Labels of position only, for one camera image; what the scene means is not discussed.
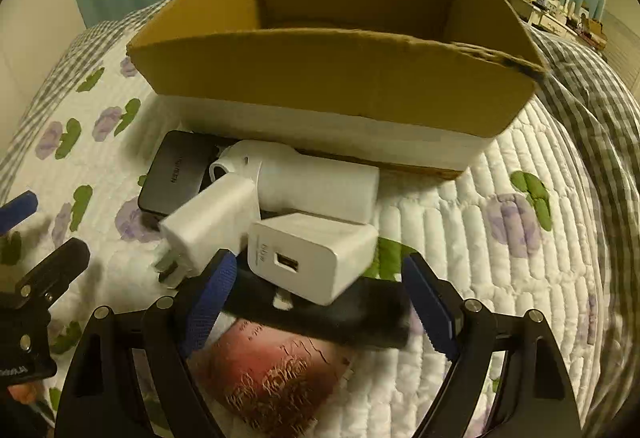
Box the red patterned booklet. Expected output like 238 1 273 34
191 319 355 437

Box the white handheld device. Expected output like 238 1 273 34
209 140 380 224

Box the white plug charger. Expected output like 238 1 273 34
155 173 260 288

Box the brown cardboard box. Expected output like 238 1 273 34
127 0 547 179

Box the black remote control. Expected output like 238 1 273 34
224 265 410 349

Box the white usb charger cube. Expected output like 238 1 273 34
247 213 378 306

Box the white floral quilted mat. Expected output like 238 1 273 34
1 51 602 437

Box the white dressing table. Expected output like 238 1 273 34
506 0 606 52

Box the grey checked bed blanket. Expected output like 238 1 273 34
8 6 639 437

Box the dark grey power adapter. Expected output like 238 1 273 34
138 130 235 220

